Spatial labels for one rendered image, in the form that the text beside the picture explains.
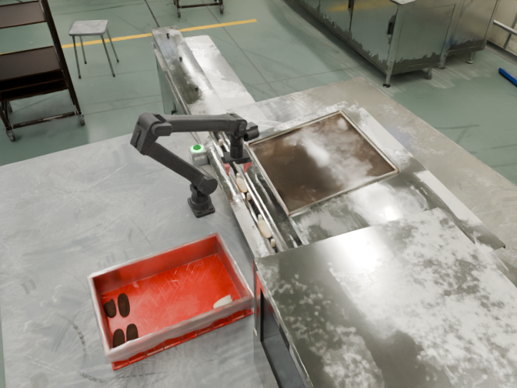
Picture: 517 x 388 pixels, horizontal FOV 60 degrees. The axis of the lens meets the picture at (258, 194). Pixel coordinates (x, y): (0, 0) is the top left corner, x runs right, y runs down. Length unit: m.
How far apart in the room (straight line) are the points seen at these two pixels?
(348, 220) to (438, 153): 0.78
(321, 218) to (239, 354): 0.60
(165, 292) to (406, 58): 3.52
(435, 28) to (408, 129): 2.26
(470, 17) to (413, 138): 2.80
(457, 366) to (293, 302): 0.33
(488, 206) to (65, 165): 1.90
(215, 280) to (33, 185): 1.00
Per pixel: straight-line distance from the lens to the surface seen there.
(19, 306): 1.76
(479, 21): 5.19
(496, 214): 2.10
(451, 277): 1.11
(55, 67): 4.00
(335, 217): 1.73
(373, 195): 1.81
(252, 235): 1.71
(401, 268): 1.09
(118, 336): 1.55
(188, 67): 2.78
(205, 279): 1.64
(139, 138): 1.55
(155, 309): 1.59
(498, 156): 4.00
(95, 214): 1.97
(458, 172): 2.26
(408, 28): 4.44
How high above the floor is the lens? 2.11
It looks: 41 degrees down
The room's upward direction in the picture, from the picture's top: straight up
